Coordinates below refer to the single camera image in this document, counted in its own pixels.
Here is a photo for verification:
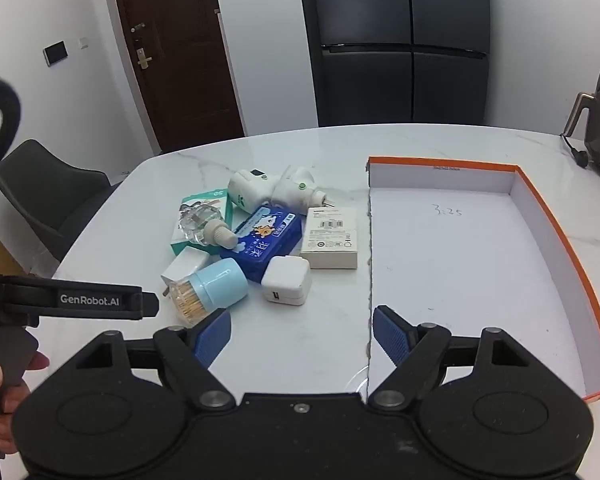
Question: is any blue lid toothpick jar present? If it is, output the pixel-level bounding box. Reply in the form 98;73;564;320
169;259;249;326

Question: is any white wall charger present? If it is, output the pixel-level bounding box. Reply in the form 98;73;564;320
161;247;211;297

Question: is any white cube usb charger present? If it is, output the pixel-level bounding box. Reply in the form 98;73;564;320
261;256;312;307

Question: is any white power adapter box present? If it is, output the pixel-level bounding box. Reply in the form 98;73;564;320
300;207;358;270

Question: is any clear liquid refill bottle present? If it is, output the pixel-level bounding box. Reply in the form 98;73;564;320
178;202;238;249

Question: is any teal bandage box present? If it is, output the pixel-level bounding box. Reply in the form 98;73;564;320
171;188;238;255

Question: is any white mosquito plug with black tab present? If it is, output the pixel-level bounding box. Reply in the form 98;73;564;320
227;169;279;214

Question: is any person's left hand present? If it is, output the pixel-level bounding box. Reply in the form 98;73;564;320
0;367;30;454

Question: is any orange rimmed white box lid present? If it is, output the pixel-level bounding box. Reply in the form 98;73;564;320
367;156;600;401

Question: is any black chair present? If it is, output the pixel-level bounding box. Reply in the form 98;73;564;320
0;139;117;261

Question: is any white mosquito plug with prongs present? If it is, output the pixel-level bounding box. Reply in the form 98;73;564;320
270;166;335;216

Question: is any dark four door refrigerator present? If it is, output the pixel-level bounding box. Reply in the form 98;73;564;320
301;0;491;127

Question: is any dark brown wooden door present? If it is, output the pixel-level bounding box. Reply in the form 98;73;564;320
116;0;244;152

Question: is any black power cord plug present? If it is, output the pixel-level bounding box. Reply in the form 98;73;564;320
560;134;590;168

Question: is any black wall control panel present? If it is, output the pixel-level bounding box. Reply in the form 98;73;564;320
43;40;68;67

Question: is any gold door handle lock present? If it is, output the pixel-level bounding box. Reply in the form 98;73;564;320
130;23;152;70

